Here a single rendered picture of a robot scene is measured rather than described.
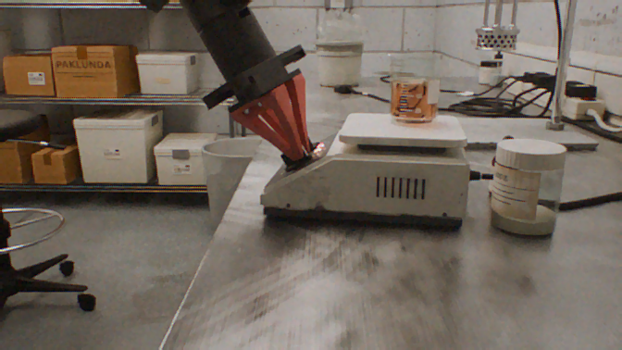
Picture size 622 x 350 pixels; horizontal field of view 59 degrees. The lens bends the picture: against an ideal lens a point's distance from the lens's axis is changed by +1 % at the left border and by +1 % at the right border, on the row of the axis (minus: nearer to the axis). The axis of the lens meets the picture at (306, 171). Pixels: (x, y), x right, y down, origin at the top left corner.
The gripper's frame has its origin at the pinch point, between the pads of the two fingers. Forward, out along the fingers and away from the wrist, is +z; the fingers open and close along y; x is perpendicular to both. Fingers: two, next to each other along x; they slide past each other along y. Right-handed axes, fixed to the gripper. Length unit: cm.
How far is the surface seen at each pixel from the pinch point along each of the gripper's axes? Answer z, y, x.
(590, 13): 13, 94, -9
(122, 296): 29, 43, 146
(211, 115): -12, 160, 191
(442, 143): 5.4, 3.4, -12.9
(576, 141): 23, 43, -11
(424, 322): 11.9, -14.3, -15.4
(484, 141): 15.9, 36.1, -1.3
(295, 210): 4.9, -3.7, 0.9
